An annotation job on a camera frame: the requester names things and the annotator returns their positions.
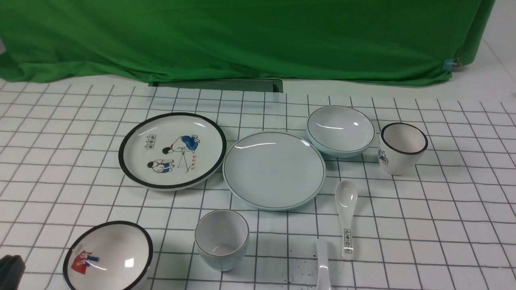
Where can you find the pale blue shallow bowl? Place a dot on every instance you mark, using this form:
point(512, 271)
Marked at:
point(340, 131)

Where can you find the pale blue cup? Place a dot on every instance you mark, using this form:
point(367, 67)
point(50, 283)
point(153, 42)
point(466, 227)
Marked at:
point(222, 238)

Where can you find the plain white ceramic spoon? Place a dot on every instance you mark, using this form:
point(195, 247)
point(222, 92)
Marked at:
point(323, 277)

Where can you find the pale blue plain plate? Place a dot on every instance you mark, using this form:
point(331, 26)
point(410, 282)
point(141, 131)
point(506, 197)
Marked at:
point(274, 171)

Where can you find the white plate with cartoon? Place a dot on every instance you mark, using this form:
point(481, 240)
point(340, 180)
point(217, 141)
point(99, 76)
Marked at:
point(173, 151)

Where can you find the white spoon with label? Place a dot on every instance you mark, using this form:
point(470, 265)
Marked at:
point(345, 195)

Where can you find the white cup black rim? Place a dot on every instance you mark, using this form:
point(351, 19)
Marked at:
point(401, 146)

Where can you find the green backdrop cloth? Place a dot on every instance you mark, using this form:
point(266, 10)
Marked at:
point(391, 42)

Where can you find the white bowl with cartoon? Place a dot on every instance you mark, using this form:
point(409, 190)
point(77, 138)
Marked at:
point(110, 256)

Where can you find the blue binder clip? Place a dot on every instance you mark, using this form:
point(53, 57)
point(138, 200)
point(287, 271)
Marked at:
point(452, 64)

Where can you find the black object at corner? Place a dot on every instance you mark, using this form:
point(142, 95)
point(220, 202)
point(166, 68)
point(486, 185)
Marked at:
point(12, 268)

